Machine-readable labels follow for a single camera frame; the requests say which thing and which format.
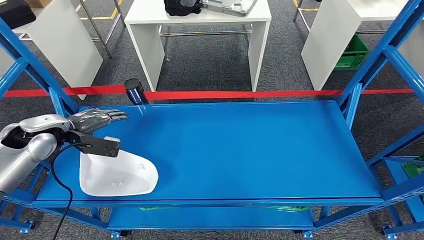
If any white workbench table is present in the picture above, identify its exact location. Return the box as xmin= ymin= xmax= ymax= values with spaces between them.
xmin=0 ymin=0 xmax=104 ymax=101
xmin=124 ymin=0 xmax=273 ymax=93
xmin=300 ymin=0 xmax=424 ymax=92

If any brown cardboard box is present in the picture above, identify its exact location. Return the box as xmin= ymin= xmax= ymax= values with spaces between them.
xmin=24 ymin=0 xmax=54 ymax=9

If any chrome tube frame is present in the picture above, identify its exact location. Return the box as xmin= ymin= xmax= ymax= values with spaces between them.
xmin=293 ymin=0 xmax=314 ymax=34
xmin=18 ymin=0 xmax=127 ymax=60

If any chrome table crossbar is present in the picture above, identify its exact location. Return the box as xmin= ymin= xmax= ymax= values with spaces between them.
xmin=158 ymin=23 xmax=253 ymax=37

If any black barrier stanchion post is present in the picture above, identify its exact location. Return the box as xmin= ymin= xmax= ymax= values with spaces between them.
xmin=124 ymin=78 xmax=149 ymax=106

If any black fabric bag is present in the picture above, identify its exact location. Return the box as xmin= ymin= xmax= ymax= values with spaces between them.
xmin=0 ymin=0 xmax=37 ymax=30
xmin=163 ymin=0 xmax=203 ymax=17

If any white plastic shell part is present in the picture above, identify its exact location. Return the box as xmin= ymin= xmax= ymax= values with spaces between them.
xmin=79 ymin=137 xmax=160 ymax=198

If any yellow floor tape line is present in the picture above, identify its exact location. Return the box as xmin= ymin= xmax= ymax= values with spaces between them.
xmin=75 ymin=0 xmax=124 ymax=21
xmin=293 ymin=0 xmax=320 ymax=12

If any grey metal plate part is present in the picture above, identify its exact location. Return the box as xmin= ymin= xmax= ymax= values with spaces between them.
xmin=200 ymin=0 xmax=259 ymax=17

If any red barrier belt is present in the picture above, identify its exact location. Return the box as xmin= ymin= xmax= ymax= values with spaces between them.
xmin=3 ymin=85 xmax=414 ymax=101

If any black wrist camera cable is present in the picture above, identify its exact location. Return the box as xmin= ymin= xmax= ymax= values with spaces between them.
xmin=50 ymin=142 xmax=92 ymax=240

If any green plastic crate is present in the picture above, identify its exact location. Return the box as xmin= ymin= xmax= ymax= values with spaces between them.
xmin=401 ymin=153 xmax=424 ymax=180
xmin=264 ymin=206 xmax=311 ymax=213
xmin=333 ymin=34 xmax=370 ymax=71
xmin=139 ymin=206 xmax=173 ymax=212

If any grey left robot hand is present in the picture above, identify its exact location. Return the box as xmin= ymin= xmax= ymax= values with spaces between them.
xmin=67 ymin=107 xmax=129 ymax=136

